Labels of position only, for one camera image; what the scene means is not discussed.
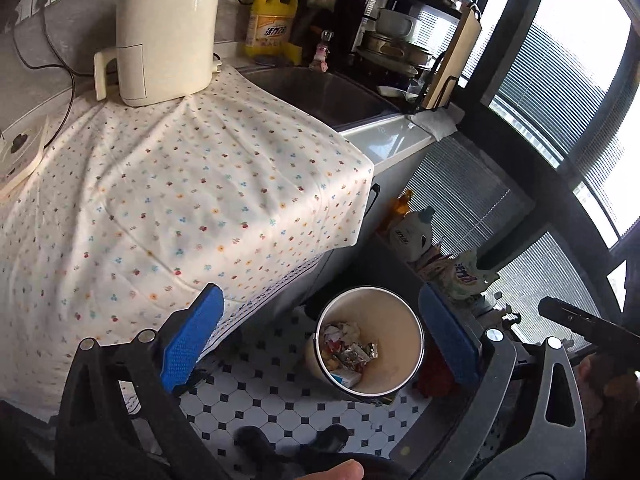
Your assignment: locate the pink toy figure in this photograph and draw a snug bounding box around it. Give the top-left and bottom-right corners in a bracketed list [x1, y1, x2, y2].
[310, 30, 336, 74]

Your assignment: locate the printed detergent bag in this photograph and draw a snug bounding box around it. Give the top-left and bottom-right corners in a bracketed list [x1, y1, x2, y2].
[447, 250, 502, 302]

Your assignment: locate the orange spray bottle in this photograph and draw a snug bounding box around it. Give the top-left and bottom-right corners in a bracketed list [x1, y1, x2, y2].
[382, 189, 417, 237]

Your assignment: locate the floral white tablecloth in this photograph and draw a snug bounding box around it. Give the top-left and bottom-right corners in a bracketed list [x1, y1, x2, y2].
[0, 67, 376, 424]

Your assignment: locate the white paper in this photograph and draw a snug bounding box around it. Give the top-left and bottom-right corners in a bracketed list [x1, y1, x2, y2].
[322, 322, 362, 347]

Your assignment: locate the cream air fryer appliance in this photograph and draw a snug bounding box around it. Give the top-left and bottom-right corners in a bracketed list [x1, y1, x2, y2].
[94, 0, 224, 109]

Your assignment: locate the white round waste bin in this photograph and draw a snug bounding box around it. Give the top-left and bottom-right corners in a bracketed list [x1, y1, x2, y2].
[307, 286, 426, 405]

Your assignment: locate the white folded cloth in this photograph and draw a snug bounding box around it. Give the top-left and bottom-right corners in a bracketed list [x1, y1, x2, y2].
[407, 107, 459, 142]

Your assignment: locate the black dish rack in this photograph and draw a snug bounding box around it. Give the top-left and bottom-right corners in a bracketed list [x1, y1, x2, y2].
[349, 0, 494, 117]

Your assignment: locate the black shoe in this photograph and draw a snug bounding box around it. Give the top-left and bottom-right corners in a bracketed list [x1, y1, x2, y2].
[234, 425, 282, 462]
[309, 423, 352, 457]

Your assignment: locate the white detergent jug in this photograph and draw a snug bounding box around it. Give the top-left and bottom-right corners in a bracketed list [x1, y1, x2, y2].
[390, 206, 437, 264]

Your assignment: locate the yellow dish soap bottle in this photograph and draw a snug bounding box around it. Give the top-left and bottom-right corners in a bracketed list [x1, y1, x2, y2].
[244, 0, 304, 67]

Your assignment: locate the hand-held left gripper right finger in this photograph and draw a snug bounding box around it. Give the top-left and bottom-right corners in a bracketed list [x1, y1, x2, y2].
[400, 282, 589, 480]

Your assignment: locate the black cabinet handle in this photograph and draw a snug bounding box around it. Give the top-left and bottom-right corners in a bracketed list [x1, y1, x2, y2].
[362, 183, 382, 222]

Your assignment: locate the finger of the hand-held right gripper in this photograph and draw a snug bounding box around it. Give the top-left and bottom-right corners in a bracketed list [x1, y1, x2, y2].
[538, 296, 603, 333]

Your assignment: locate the stainless steel sink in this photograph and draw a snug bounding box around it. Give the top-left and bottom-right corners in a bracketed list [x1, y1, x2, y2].
[240, 65, 402, 132]

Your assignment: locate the reddish snack packet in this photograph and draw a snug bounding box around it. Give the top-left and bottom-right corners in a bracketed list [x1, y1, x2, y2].
[417, 244, 454, 282]

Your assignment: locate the wooden cutting board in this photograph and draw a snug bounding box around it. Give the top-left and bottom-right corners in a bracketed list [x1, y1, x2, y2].
[422, 7, 484, 111]

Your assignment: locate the person's left hand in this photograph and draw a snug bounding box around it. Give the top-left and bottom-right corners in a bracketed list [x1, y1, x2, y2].
[299, 459, 366, 480]

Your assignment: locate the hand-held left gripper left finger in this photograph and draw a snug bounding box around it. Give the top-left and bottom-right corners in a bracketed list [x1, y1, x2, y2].
[55, 282, 226, 480]

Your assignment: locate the black power cord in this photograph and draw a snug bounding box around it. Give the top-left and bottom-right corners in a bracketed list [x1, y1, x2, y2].
[9, 4, 97, 152]

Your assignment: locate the person's right hand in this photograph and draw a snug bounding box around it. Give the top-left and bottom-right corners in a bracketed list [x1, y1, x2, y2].
[574, 352, 640, 443]

